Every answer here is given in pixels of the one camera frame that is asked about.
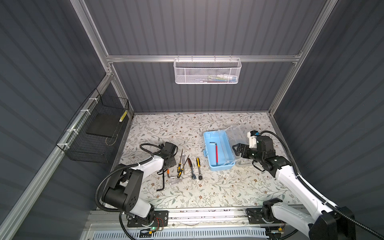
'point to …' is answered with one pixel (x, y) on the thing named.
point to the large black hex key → (163, 183)
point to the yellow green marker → (123, 116)
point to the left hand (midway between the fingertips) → (170, 162)
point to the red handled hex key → (216, 152)
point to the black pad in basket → (104, 124)
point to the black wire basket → (92, 135)
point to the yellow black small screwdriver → (179, 170)
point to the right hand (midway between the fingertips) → (240, 148)
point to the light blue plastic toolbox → (225, 139)
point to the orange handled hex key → (168, 172)
